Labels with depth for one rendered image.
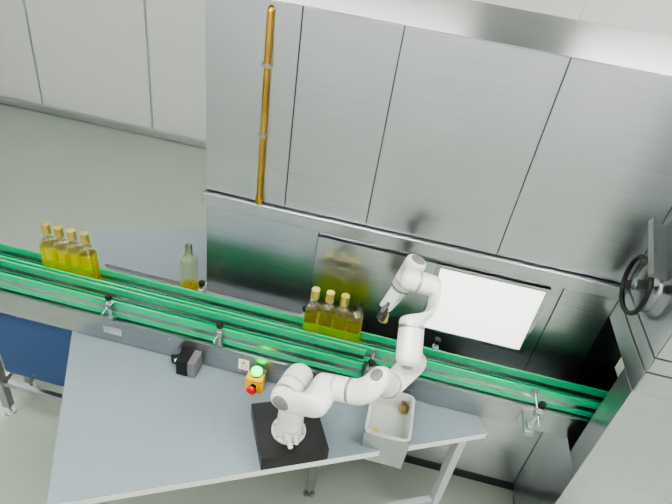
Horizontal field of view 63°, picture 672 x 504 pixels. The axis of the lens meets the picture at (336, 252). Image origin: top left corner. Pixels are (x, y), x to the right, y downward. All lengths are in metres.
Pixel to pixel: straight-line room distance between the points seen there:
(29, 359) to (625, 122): 2.60
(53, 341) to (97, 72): 3.67
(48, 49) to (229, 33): 4.33
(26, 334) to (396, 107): 1.88
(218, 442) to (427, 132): 1.32
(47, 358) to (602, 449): 2.33
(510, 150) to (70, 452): 1.81
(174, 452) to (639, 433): 1.62
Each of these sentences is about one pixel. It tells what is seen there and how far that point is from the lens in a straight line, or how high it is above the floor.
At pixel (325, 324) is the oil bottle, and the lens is 2.20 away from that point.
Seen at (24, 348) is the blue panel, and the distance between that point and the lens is 2.90.
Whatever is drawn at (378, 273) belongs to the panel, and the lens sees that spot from 2.18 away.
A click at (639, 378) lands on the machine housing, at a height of 1.30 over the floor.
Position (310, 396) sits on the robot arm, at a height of 1.16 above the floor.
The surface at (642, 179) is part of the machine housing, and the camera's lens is 2.06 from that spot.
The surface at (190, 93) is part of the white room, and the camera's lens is 5.55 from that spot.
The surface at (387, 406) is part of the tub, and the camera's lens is 2.30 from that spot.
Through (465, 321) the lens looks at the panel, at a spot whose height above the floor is 1.07.
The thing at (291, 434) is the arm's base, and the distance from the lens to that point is 2.05.
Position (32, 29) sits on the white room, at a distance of 6.22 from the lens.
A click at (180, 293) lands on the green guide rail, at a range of 2.43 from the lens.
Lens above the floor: 2.53
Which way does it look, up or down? 36 degrees down
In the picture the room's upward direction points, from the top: 9 degrees clockwise
